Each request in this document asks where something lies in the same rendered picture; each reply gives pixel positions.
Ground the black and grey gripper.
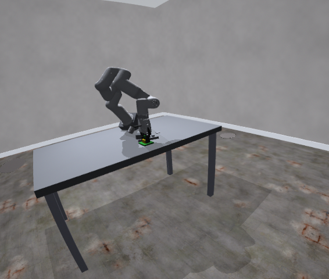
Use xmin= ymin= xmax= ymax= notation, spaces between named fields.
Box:
xmin=138 ymin=118 xmax=152 ymax=143

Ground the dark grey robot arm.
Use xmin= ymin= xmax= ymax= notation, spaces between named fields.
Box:
xmin=95 ymin=67 xmax=160 ymax=126

